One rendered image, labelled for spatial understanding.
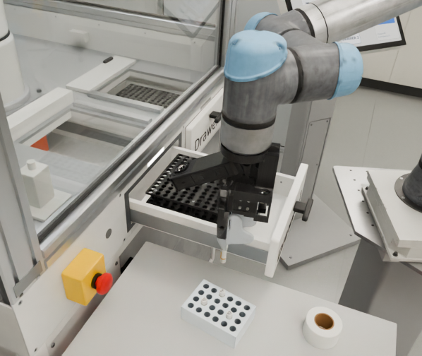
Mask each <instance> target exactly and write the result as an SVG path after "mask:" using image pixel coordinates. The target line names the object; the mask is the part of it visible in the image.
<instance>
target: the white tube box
mask: <svg viewBox="0 0 422 356"><path fill-rule="evenodd" d="M220 289H222V288H220V287H218V286H216V285H214V284H212V283H210V282H209V281H207V280H205V279H203V281H202V282H201V283H200V284H199V286H197V288H196V289H195V290H194V291H193V293H192V294H191V295H190V296H189V298H188V299H187V300H186V301H185V302H184V303H183V305H182V306H181V319H183V320H184V321H187V322H188V323H190V324H192V325H193V326H195V327H197V328H199V329H200V330H202V331H204V332H206V333H207V334H209V335H211V336H212V337H214V338H216V339H217V340H220V341H221V342H223V343H225V344H226V345H228V346H230V347H231V348H233V349H235V347H236V346H237V344H238V343H239V341H240V339H241V338H242V336H243V335H244V333H245V332H246V330H247V328H248V327H249V326H250V324H251V322H252V320H253V319H254V316H255V309H256V306H255V305H253V304H251V303H249V302H247V301H246V300H244V299H241V298H240V297H237V296H236V295H233V294H231V293H230V292H228V291H226V290H225V296H224V297H220V296H219V290H220ZM203 297H206V298H207V305H206V306H203V305H201V299H202V298H203ZM227 311H232V313H233V314H232V318H231V319H230V320H228V319H227V318H226V313H227Z"/></svg>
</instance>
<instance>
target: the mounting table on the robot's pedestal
mask: <svg viewBox="0 0 422 356"><path fill-rule="evenodd" d="M368 170H392V169H380V168H368V167H345V166H334V167H333V169H332V171H333V173H334V177H335V179H336V182H337V186H338V188H339V192H340V194H341V196H342V200H343V202H344V206H345V208H346V212H347V215H348V217H349V220H350V223H351V226H352V229H353V231H354V234H355V235H356V236H358V237H360V238H361V239H363V240H365V241H366V242H367V243H369V244H371V245H373V246H374V247H376V248H378V249H379V250H381V251H383V252H384V253H386V254H387V255H388V253H387V252H386V251H387V250H386V248H385V245H384V243H383V240H382V238H381V236H380V233H379V231H378V228H377V226H376V224H375V221H374V219H373V216H372V214H371V211H370V208H369V207H368V204H367V202H366V199H365V196H364V195H363V192H362V190H361V189H362V188H361V185H360V183H368V180H367V176H368V175H367V171H368ZM392 171H412V170H392ZM400 263H403V264H404V265H405V266H407V267H409V268H410V269H412V270H413V271H416V272H417V273H418V274H420V275H422V263H421V262H408V261H400Z"/></svg>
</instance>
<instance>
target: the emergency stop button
mask: <svg viewBox="0 0 422 356"><path fill-rule="evenodd" d="M112 283H113V278H112V275H111V273H103V274H102V275H101V276H99V277H98V278H97V280H96V283H95V286H96V291H97V293H98V294H100V295H104V294H106V293H108V291H109V290H110V288H111V286H112Z"/></svg>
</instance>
